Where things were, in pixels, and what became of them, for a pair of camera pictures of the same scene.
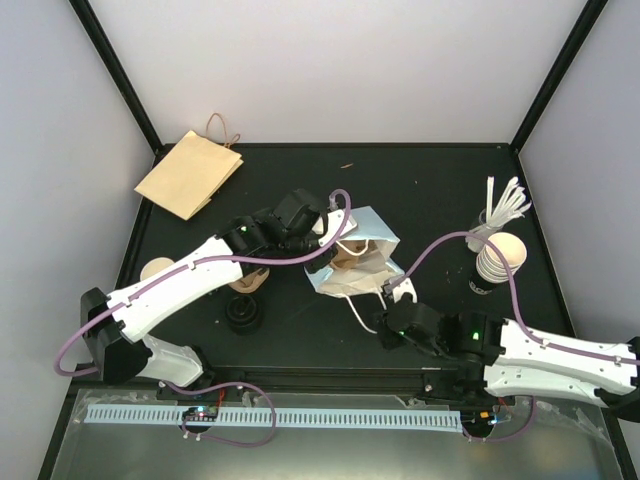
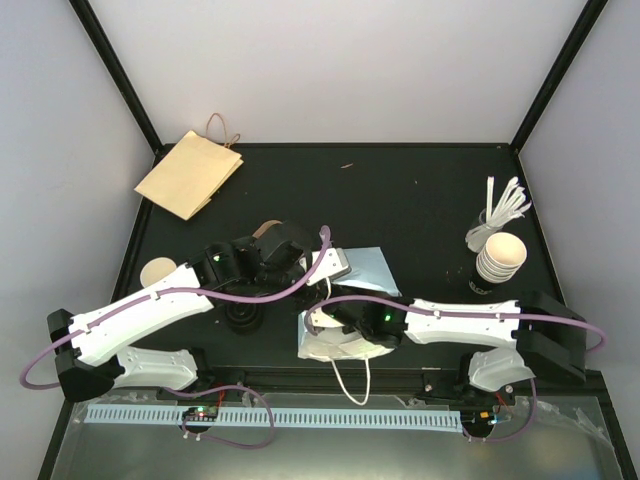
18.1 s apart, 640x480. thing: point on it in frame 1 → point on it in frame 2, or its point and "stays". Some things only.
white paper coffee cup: (154, 265) stays
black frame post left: (123, 80) stays
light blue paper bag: (362, 263) → (369, 269)
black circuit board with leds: (205, 413) stays
